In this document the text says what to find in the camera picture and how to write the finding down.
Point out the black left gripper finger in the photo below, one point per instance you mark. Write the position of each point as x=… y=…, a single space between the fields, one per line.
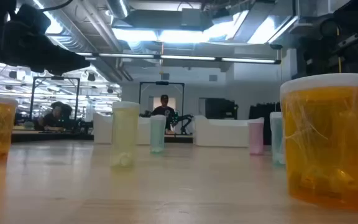
x=68 y=57
x=70 y=69

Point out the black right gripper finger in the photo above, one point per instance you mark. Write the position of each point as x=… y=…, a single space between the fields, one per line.
x=320 y=49
x=319 y=68

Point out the small white ball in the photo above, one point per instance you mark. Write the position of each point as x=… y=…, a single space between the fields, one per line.
x=275 y=137
x=124 y=133

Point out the pink pill bottle white cap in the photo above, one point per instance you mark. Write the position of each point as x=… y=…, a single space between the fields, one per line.
x=256 y=137

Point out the pale teal pill bottle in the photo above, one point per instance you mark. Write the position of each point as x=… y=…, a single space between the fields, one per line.
x=158 y=133

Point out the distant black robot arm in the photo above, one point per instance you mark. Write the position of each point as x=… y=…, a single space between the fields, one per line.
x=183 y=119

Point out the white plastic bin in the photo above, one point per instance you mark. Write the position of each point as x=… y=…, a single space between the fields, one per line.
x=222 y=133
x=102 y=130

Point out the black spot lamp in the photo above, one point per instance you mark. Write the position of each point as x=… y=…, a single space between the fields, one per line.
x=91 y=77
x=12 y=74

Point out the person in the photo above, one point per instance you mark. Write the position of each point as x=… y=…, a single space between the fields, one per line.
x=166 y=110
x=54 y=119

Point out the distant dark workbench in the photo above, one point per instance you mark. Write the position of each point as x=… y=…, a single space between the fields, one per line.
x=51 y=137

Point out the black cabinet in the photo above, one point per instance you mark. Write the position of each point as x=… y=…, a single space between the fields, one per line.
x=221 y=109

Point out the long ceiling light fixture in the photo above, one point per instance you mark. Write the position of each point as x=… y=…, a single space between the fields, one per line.
x=185 y=58

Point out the black gantry frame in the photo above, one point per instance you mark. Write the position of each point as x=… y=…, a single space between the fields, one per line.
x=67 y=78
x=162 y=83

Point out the black ceiling camera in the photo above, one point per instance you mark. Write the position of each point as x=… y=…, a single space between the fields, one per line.
x=276 y=46

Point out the black wall panels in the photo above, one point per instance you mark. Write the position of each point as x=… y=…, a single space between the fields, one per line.
x=266 y=110

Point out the silver round ventilation duct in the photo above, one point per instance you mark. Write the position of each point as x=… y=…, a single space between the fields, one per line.
x=118 y=7

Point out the grey wall vent grille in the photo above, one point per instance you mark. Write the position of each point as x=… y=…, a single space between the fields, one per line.
x=165 y=76
x=213 y=77

